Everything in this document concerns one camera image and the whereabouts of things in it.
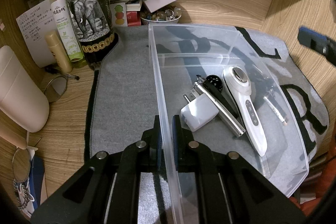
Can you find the white power adapter plug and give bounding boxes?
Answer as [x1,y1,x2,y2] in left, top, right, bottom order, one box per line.
[180,94,219,132]

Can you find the clear plastic storage bin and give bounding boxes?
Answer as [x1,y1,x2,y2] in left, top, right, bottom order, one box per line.
[149,24,309,223]

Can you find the black ball-head microphone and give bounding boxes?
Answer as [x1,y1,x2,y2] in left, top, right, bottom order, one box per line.
[204,75,239,118]

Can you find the white handheld massager device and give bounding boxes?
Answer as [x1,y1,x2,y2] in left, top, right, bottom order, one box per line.
[223,67,268,157]

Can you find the small white pen stick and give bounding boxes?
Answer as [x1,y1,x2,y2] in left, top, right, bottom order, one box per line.
[263,95,288,125]

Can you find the grey rug with black letters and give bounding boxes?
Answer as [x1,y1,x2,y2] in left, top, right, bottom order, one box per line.
[84,24,330,224]

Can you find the black pen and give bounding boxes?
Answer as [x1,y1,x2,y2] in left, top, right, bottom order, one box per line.
[44,66,80,81]

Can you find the red small box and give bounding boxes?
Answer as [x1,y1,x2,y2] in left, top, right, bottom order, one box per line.
[126,11,141,27]

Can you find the white bowl of beads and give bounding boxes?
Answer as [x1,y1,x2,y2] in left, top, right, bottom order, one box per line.
[139,6,182,25]

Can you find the blue white booklet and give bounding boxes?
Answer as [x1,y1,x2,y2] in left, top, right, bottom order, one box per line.
[17,156,48,218]

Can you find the fruit picture card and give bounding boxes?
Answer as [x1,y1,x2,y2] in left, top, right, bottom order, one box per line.
[110,2,127,27]

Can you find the cream plastic case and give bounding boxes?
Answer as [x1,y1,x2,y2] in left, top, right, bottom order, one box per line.
[1,46,50,132]

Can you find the beige lip balm tube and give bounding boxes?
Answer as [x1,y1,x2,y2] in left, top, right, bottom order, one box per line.
[45,30,72,73]

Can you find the white handwritten paper note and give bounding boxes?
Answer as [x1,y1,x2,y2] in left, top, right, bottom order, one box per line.
[16,0,56,68]

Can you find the green spray bottle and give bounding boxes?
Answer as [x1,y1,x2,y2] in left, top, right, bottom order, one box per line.
[50,0,87,68]

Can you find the dark wine bottle elephant label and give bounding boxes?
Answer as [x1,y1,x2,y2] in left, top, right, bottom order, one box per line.
[66,0,118,71]

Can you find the round wire eyeglasses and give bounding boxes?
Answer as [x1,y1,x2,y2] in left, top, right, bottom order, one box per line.
[11,136,42,183]

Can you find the beaded bracelet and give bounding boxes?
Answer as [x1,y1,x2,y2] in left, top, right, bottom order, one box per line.
[12,178,36,211]

